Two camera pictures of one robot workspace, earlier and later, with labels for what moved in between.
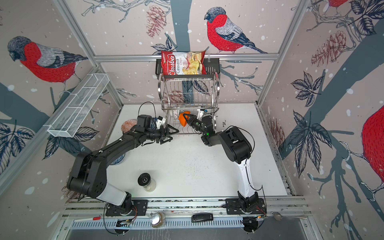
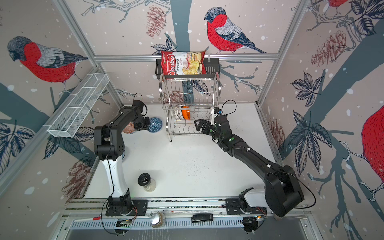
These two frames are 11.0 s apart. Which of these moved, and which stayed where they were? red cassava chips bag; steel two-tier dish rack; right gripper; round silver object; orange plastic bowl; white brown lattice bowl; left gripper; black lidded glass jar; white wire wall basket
Moved: right gripper; orange plastic bowl; left gripper
Stayed: white wire wall basket; red cassava chips bag; steel two-tier dish rack; white brown lattice bowl; black lidded glass jar; round silver object
